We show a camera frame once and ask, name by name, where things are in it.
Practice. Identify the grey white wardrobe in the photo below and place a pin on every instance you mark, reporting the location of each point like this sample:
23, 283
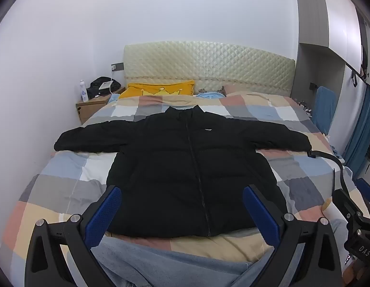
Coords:
325, 36

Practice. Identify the person's light blue jeans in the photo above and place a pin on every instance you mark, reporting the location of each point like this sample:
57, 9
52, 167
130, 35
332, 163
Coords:
173, 264

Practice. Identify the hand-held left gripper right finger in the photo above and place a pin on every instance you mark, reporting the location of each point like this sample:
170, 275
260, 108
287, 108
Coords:
260, 215

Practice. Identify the light blue pillow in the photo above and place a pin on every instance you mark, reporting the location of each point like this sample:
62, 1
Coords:
210, 94

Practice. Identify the blue towel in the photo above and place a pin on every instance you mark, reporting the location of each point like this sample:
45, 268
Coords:
324, 110

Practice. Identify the wooden nightstand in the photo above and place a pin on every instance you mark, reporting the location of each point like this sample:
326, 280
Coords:
89, 109

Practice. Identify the pink pillow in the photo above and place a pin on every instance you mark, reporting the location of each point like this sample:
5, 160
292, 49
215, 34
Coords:
253, 90

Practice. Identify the checkered patchwork blanket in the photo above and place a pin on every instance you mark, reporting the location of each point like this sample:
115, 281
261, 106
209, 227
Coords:
68, 167

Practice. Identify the grey wall outlet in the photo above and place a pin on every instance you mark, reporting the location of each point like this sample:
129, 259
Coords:
117, 66

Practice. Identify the blue curtain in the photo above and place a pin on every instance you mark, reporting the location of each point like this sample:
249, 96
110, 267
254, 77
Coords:
362, 125

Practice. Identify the black bag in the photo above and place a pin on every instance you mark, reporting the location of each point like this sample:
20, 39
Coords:
96, 91

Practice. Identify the black puffer jacket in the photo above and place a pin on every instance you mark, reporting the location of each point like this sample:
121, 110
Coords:
179, 167

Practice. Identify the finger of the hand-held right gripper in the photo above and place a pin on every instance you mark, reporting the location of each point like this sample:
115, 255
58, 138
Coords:
366, 187

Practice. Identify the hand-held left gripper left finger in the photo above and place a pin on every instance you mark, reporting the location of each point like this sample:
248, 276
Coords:
103, 215

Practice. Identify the cream quilted headboard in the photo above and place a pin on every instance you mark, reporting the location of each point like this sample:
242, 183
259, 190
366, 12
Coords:
208, 62

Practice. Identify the yellow crown pillow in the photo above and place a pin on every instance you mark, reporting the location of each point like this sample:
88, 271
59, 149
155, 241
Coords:
158, 89

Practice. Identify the white book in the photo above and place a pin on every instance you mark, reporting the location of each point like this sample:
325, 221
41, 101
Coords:
105, 85

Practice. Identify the white spray bottle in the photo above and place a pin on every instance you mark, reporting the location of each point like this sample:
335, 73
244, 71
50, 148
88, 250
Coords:
83, 92

